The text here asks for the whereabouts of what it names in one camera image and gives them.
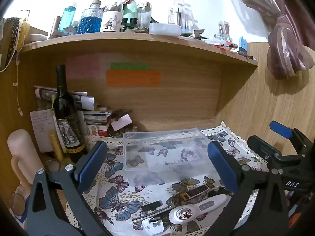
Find blue and black gadget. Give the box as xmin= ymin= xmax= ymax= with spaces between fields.
xmin=237 ymin=36 xmax=248 ymax=54

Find small black object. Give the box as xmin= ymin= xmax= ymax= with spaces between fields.
xmin=209 ymin=187 xmax=233 ymax=198

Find rolled magazine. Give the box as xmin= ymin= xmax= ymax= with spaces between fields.
xmin=34 ymin=85 xmax=95 ymax=111

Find yellow candle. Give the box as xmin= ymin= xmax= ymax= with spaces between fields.
xmin=49 ymin=131 xmax=64 ymax=161

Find teal clear bottle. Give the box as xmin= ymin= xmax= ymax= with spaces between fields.
xmin=59 ymin=6 xmax=77 ymax=31

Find metal nail clipper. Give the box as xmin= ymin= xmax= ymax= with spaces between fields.
xmin=132 ymin=206 xmax=178 ymax=222

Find glass bottle with blue beads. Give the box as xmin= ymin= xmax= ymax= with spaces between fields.
xmin=78 ymin=0 xmax=104 ymax=33

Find mint green bottle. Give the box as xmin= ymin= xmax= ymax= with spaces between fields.
xmin=123 ymin=0 xmax=138 ymax=25

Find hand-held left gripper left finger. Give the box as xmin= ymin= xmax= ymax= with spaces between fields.
xmin=27 ymin=141 xmax=109 ymax=236

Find round glass object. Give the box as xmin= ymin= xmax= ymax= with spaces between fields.
xmin=10 ymin=184 xmax=32 ymax=217

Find translucent white box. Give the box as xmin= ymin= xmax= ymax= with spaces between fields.
xmin=149 ymin=23 xmax=181 ymax=38

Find pale pink card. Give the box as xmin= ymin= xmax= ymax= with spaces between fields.
xmin=110 ymin=114 xmax=133 ymax=131

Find small black binoculars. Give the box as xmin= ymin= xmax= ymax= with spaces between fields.
xmin=122 ymin=17 xmax=139 ymax=32

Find pink sticky note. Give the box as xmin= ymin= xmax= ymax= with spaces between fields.
xmin=66 ymin=55 xmax=101 ymax=78

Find dark wine bottle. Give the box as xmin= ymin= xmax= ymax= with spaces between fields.
xmin=52 ymin=65 xmax=87 ymax=154

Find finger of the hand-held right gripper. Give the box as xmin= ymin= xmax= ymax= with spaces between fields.
xmin=269 ymin=120 xmax=315 ymax=156
xmin=247 ymin=135 xmax=283 ymax=164

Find orange sticky note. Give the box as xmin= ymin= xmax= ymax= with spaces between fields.
xmin=106 ymin=70 xmax=161 ymax=87

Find cardboard tube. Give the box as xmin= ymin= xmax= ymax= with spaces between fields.
xmin=49 ymin=16 xmax=62 ymax=38

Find clear plastic container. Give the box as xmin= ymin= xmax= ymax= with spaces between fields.
xmin=122 ymin=127 xmax=217 ymax=171

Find red and white carton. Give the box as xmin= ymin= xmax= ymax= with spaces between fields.
xmin=90 ymin=124 xmax=110 ymax=137

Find white handheld massager device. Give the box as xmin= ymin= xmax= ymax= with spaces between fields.
xmin=168 ymin=194 xmax=228 ymax=224

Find blister pack of tools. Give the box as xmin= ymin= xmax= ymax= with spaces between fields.
xmin=169 ymin=0 xmax=195 ymax=32

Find handwritten paper note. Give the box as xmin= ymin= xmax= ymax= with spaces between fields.
xmin=30 ymin=109 xmax=58 ymax=153

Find black clip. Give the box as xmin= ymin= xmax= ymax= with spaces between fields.
xmin=141 ymin=201 xmax=163 ymax=212

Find white hanging cord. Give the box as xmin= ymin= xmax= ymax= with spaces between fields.
xmin=13 ymin=52 xmax=25 ymax=117

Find tall bottle with white label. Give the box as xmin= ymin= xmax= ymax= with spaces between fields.
xmin=100 ymin=0 xmax=125 ymax=33

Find wooden shelf unit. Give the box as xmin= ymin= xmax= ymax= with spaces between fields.
xmin=0 ymin=31 xmax=259 ymax=202

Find lace ribbon spool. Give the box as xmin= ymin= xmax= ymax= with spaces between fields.
xmin=0 ymin=10 xmax=31 ymax=73

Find small white plastic gadget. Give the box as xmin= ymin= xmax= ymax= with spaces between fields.
xmin=141 ymin=219 xmax=165 ymax=235

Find bunch of pens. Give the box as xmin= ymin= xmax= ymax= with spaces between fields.
xmin=213 ymin=42 xmax=238 ymax=52

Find mauve tied curtain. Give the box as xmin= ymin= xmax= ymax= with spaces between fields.
xmin=225 ymin=0 xmax=315 ymax=80

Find butterfly print tablecloth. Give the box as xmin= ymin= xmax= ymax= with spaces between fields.
xmin=66 ymin=121 xmax=269 ymax=236

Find stack of booklets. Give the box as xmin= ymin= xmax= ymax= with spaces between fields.
xmin=84 ymin=106 xmax=112 ymax=126

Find green sticky note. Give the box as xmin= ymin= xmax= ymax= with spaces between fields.
xmin=110 ymin=62 xmax=150 ymax=70

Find clear glass jar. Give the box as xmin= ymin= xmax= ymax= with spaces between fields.
xmin=136 ymin=2 xmax=152 ymax=29

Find small cardboard box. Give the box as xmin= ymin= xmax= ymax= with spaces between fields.
xmin=25 ymin=26 xmax=48 ymax=42

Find small glass jar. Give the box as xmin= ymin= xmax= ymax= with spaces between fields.
xmin=214 ymin=21 xmax=233 ymax=42

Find bowl of dried bits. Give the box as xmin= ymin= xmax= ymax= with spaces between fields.
xmin=108 ymin=109 xmax=138 ymax=138

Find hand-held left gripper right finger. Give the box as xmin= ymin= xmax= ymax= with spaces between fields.
xmin=207 ymin=141 xmax=289 ymax=236

